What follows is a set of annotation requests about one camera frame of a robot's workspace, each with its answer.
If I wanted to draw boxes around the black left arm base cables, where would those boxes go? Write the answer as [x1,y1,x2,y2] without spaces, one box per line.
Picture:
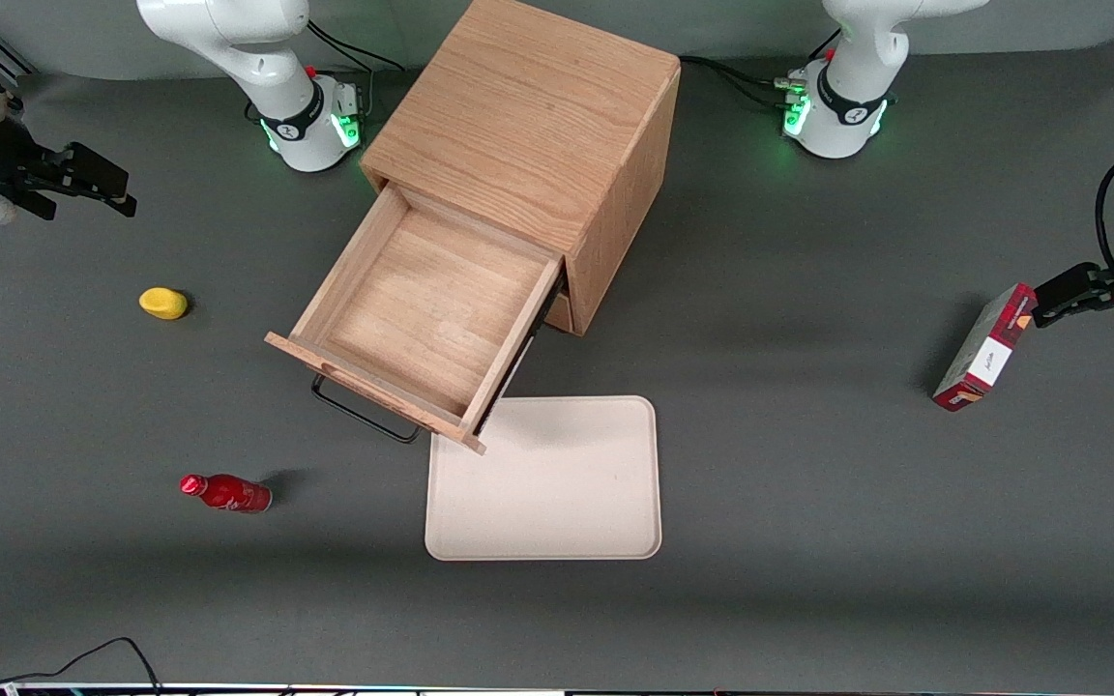
[680,54,809,113]

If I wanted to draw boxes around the red bottle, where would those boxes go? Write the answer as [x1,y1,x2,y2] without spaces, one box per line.
[179,473,274,514]

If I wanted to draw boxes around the thin black cable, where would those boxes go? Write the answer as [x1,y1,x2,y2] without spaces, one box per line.
[0,637,163,696]

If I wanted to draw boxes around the yellow lemon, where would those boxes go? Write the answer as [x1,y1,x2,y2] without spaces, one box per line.
[138,287,190,321]

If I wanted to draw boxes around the beige rectangular tray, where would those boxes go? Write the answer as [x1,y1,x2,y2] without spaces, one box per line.
[424,395,663,562]

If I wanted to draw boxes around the red and white box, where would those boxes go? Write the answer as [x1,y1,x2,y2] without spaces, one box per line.
[932,282,1040,414]

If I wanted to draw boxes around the oak wooden drawer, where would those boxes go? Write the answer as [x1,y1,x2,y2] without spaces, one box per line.
[264,184,567,455]

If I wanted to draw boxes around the oak wooden cabinet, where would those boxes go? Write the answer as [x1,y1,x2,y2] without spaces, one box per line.
[361,0,682,336]

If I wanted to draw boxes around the black metal drawer handle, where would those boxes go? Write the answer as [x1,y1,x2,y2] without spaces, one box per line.
[310,374,424,446]

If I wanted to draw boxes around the black right arm base cables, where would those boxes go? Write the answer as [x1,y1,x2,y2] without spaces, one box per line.
[306,19,407,76]

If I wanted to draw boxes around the black arm base cables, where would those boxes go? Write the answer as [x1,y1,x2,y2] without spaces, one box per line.
[306,19,407,76]
[680,54,809,113]

